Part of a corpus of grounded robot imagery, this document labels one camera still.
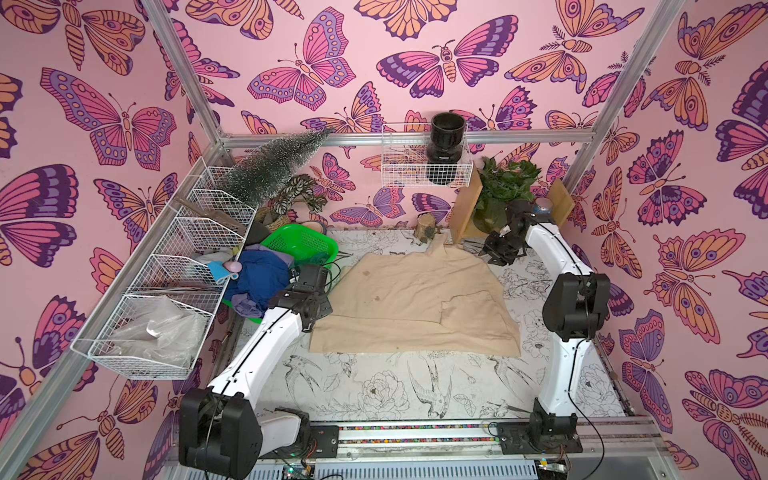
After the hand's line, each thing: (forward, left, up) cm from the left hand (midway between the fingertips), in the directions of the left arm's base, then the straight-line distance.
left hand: (322, 303), depth 85 cm
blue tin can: (+40, -75, +2) cm, 85 cm away
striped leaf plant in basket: (+29, +18, +9) cm, 35 cm away
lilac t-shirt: (+1, +23, -1) cm, 23 cm away
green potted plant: (+34, -54, +16) cm, 66 cm away
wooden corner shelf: (+40, -80, +5) cm, 90 cm away
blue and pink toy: (-4, +19, +20) cm, 28 cm away
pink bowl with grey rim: (+43, +11, -11) cm, 45 cm away
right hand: (+19, -48, 0) cm, 51 cm away
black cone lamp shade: (+32, +30, -5) cm, 44 cm away
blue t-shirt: (+9, +19, 0) cm, 21 cm away
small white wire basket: (+43, -24, +19) cm, 53 cm away
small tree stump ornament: (+37, -33, -6) cm, 50 cm away
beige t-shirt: (+7, -36, -12) cm, 39 cm away
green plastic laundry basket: (+30, +12, -9) cm, 34 cm away
